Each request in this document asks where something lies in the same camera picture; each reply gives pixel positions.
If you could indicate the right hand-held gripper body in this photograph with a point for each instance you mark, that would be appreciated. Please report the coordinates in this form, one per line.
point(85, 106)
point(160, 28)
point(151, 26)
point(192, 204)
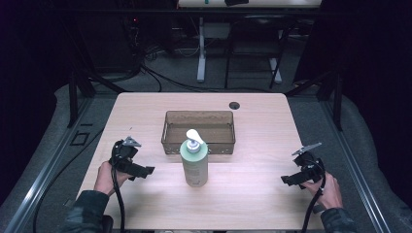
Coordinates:
point(309, 166)

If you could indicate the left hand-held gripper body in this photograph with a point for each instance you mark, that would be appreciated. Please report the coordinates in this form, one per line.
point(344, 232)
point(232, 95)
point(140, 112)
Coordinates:
point(124, 154)

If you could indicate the person's left hand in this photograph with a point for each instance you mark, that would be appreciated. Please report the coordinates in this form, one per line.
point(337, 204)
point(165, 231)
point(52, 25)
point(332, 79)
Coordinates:
point(104, 178)

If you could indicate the person's right hand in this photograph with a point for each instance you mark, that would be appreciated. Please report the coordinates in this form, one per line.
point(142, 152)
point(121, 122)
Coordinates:
point(330, 192)

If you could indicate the black wrist watch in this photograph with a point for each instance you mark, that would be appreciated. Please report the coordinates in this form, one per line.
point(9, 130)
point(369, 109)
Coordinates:
point(319, 209)

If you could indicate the green pump bottle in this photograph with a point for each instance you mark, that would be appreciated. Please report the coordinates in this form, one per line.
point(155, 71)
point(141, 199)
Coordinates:
point(194, 165)

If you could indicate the brown transparent basket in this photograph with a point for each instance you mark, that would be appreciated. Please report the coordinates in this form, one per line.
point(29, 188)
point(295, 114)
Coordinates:
point(213, 129)

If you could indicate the white desk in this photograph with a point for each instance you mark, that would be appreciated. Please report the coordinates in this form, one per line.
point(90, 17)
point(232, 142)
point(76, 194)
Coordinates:
point(201, 48)

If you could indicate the black chair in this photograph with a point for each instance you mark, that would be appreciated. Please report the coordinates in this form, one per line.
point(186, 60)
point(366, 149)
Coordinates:
point(256, 35)

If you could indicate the aluminium floor rail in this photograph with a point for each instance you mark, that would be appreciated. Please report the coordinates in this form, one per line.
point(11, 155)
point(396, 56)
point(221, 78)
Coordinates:
point(354, 168)
point(42, 179)

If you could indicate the black metal frame stand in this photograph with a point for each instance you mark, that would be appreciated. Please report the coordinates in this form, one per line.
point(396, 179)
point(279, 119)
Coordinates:
point(337, 97)
point(73, 97)

